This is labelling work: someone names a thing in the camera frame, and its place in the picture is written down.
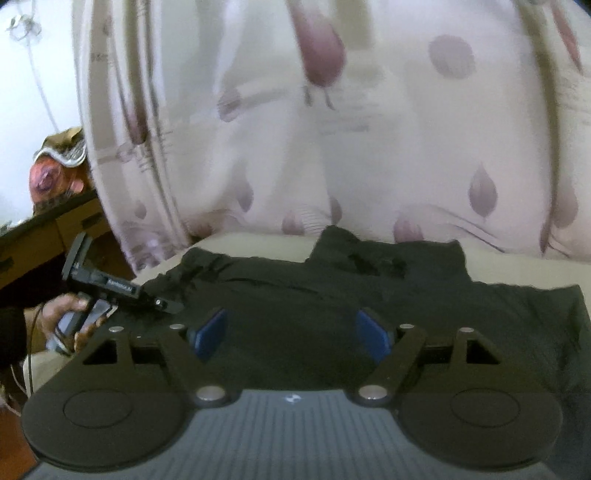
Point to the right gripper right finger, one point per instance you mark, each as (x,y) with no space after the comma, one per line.
(457,396)

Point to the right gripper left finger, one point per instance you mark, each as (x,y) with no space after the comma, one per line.
(130,393)

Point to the black garment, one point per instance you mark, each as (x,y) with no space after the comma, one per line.
(293,325)

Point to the left hand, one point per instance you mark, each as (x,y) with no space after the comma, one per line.
(69,320)

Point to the dark wooden furniture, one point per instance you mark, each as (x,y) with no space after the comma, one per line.
(33,253)

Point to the cream bed mattress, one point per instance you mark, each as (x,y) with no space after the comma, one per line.
(482,265)

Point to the floral pink curtain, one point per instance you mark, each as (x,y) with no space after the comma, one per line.
(396,120)

